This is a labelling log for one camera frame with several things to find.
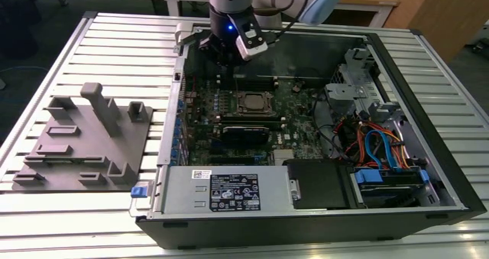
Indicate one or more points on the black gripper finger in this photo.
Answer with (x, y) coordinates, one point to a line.
(213, 50)
(234, 55)

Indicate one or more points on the black RAM slot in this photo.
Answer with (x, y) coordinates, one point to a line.
(252, 117)
(256, 84)
(256, 78)
(256, 81)
(256, 87)

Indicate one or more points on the CPU socket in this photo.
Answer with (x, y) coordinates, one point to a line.
(256, 113)

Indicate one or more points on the grey case latch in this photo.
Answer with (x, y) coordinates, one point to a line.
(182, 35)

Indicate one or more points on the black graphics card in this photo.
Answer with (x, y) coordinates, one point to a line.
(244, 137)

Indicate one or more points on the green motherboard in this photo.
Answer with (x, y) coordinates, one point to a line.
(305, 118)

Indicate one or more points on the metal disk bay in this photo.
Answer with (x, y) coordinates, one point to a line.
(341, 94)

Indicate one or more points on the silver chipset heatsink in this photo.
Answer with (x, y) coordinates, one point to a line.
(284, 153)

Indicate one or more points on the grey parts rack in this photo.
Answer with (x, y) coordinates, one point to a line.
(95, 144)

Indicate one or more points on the silver power supply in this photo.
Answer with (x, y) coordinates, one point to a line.
(178, 190)

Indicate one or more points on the blue case latch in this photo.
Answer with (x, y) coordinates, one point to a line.
(137, 192)

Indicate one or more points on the hard disk in blue carrier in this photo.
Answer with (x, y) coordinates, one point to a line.
(368, 176)

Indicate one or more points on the wooden cabinet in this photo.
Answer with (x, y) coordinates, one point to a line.
(438, 12)

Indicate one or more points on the black PC case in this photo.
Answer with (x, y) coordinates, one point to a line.
(266, 233)

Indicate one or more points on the grey chair base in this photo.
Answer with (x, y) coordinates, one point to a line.
(478, 42)

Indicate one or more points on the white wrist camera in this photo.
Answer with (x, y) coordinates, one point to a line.
(252, 41)

